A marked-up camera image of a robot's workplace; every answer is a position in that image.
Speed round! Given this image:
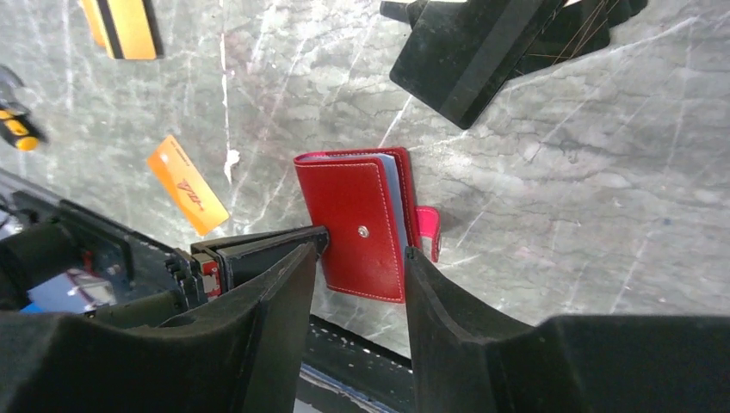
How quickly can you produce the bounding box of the single gold credit card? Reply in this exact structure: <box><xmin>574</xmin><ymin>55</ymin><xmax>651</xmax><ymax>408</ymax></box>
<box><xmin>147</xmin><ymin>135</ymin><xmax>230</xmax><ymax>236</ymax></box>

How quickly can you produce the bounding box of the gold credit card stack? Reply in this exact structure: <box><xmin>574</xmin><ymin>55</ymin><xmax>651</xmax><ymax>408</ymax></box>
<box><xmin>79</xmin><ymin>0</ymin><xmax>164</xmax><ymax>60</ymax></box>

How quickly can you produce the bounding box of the black yellow screwdriver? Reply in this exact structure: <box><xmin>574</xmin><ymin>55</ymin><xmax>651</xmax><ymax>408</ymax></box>
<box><xmin>1</xmin><ymin>106</ymin><xmax>46</xmax><ymax>151</ymax></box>

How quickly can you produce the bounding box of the red leather card holder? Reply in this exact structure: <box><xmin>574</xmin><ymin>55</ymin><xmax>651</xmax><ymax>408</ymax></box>
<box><xmin>294</xmin><ymin>147</ymin><xmax>441</xmax><ymax>303</ymax></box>

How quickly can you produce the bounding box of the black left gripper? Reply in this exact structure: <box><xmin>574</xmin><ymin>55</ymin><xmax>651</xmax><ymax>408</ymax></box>
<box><xmin>165</xmin><ymin>226</ymin><xmax>330</xmax><ymax>308</ymax></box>

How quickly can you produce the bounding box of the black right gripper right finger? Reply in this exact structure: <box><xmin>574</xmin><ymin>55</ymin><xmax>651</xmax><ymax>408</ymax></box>
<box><xmin>405</xmin><ymin>248</ymin><xmax>729</xmax><ymax>412</ymax></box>

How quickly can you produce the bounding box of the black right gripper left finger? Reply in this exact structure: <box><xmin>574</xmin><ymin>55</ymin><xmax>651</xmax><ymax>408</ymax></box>
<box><xmin>1</xmin><ymin>243</ymin><xmax>316</xmax><ymax>412</ymax></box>

